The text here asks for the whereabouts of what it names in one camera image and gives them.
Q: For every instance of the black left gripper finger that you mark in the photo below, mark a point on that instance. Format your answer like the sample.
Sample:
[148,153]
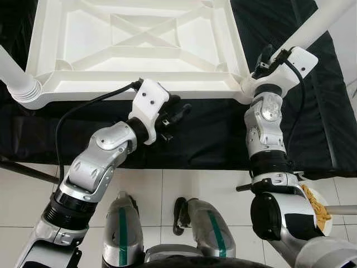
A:
[179,114]
[175,100]

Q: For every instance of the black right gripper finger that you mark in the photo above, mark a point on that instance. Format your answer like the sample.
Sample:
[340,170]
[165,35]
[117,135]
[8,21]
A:
[266,57]

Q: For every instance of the white plastic children table top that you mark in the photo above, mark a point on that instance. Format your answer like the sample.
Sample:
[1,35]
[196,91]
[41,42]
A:
[139,67]

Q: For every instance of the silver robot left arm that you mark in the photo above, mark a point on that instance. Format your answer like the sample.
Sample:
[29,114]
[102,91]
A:
[92,162]

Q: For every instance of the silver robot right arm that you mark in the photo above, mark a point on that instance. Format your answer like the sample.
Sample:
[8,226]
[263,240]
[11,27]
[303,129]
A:
[268,134]

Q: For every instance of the black table cloth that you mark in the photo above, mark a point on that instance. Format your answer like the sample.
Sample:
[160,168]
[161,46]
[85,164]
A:
[212,139]

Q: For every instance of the black robot left foot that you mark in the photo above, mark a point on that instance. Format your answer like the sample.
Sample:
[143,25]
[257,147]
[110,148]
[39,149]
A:
[135,204]

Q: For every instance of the black robot foot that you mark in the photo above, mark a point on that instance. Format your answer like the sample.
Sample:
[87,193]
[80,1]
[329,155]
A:
[180,215]
[135,204]

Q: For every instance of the black robot right foot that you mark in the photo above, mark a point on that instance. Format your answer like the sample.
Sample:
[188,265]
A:
[180,215]

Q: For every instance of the silver robot left leg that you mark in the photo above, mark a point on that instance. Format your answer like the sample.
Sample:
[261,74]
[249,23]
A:
[121,230]

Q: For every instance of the black robot torso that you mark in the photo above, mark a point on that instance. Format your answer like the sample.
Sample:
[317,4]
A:
[189,263]

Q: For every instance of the yellow crumpled cloth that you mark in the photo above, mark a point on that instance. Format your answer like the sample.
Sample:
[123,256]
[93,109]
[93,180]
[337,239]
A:
[318,209]

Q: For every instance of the grey bar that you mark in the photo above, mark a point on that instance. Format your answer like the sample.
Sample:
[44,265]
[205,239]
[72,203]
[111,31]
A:
[345,210]

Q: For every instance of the white round plate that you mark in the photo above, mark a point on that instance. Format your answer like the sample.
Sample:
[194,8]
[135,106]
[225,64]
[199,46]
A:
[328,223]

